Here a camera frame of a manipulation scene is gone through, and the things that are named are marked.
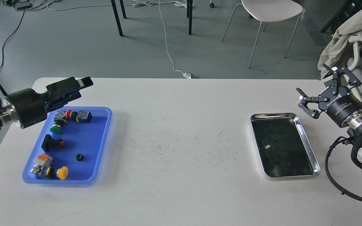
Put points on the white chair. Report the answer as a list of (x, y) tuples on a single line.
[(269, 11)]

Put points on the orange grey terminal block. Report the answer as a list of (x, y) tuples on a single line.
[(43, 160)]

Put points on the green push button switch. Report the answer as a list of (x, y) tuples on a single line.
[(59, 120)]

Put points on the red push button switch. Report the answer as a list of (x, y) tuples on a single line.
[(71, 115)]

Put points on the beige jacket on chair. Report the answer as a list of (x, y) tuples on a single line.
[(334, 50)]

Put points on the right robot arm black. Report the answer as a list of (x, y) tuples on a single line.
[(310, 105)]

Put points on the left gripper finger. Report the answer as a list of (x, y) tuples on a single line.
[(56, 103), (63, 87)]

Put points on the black table leg right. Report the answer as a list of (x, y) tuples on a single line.
[(189, 15)]

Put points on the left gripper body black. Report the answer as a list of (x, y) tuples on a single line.
[(27, 107)]

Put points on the blue plastic tray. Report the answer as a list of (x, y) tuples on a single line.
[(85, 138)]

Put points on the black square push button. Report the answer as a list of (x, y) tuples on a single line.
[(49, 143)]

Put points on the black switch contact block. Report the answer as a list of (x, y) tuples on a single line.
[(83, 116)]

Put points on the yellow push button switch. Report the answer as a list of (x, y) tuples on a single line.
[(51, 172)]

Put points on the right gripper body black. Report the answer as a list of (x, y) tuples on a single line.
[(340, 106)]

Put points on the silver metal tray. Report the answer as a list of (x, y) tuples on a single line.
[(292, 156)]

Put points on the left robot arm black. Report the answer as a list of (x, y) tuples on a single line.
[(27, 107)]

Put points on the black table leg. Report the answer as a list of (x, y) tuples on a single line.
[(189, 15), (116, 15)]

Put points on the black table leg left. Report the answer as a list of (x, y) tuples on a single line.
[(116, 15)]

